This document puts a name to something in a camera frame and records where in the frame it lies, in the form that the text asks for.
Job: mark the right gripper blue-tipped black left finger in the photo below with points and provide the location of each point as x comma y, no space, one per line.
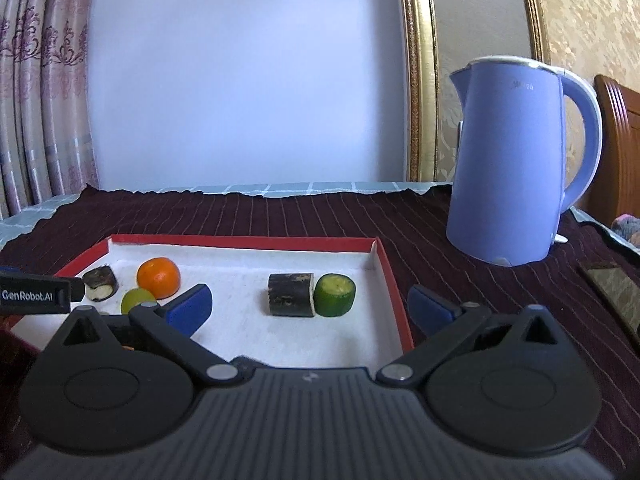
170,327

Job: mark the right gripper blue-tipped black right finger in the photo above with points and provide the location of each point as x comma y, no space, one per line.
449,328

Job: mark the green cucumber piece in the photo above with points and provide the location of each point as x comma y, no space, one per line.
334,295

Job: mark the black sugarcane segment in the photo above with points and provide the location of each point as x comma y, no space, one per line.
291,294

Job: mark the green fruit behind mandarin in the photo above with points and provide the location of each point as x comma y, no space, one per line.
134,297

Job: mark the orange mandarin far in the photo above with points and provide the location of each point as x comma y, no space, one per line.
160,276

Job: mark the blue electric kettle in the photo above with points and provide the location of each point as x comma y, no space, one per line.
530,145

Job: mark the pink patterned curtain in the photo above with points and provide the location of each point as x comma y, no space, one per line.
46,143

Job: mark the olive patterned cloth strip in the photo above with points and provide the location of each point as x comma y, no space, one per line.
618,290

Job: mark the brown wooden headboard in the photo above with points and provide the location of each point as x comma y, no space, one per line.
615,188

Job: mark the gold picture frame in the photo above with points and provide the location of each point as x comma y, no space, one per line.
422,80

